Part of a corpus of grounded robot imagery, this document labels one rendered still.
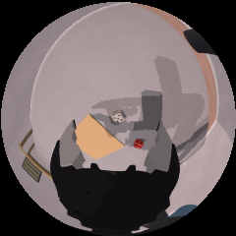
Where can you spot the white die with black pips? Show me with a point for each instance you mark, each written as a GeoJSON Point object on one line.
{"type": "Point", "coordinates": [118, 116]}

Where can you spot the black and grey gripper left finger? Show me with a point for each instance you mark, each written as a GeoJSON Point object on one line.
{"type": "Point", "coordinates": [66, 157]}

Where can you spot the red die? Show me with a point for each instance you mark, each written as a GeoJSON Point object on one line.
{"type": "Point", "coordinates": [138, 143]}

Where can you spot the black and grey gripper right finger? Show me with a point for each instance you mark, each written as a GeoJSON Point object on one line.
{"type": "Point", "coordinates": [162, 161]}

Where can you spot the orange mat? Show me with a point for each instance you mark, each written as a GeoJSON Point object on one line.
{"type": "Point", "coordinates": [94, 139]}

